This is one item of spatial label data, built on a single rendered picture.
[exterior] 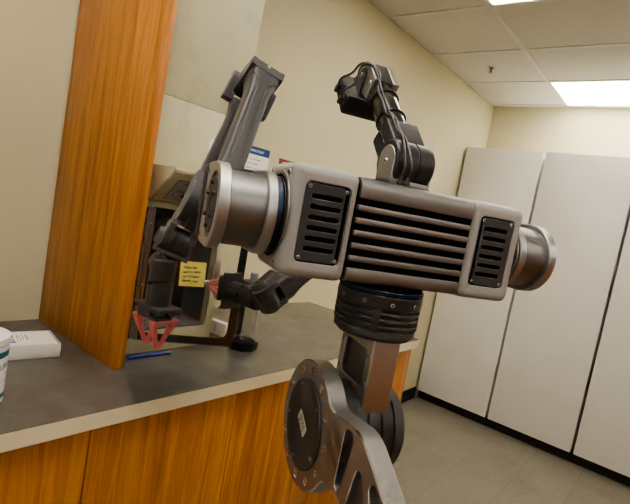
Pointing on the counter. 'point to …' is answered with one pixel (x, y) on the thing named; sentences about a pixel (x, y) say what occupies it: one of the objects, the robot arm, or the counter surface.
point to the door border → (143, 265)
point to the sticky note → (192, 274)
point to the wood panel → (106, 171)
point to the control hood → (162, 179)
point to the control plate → (177, 190)
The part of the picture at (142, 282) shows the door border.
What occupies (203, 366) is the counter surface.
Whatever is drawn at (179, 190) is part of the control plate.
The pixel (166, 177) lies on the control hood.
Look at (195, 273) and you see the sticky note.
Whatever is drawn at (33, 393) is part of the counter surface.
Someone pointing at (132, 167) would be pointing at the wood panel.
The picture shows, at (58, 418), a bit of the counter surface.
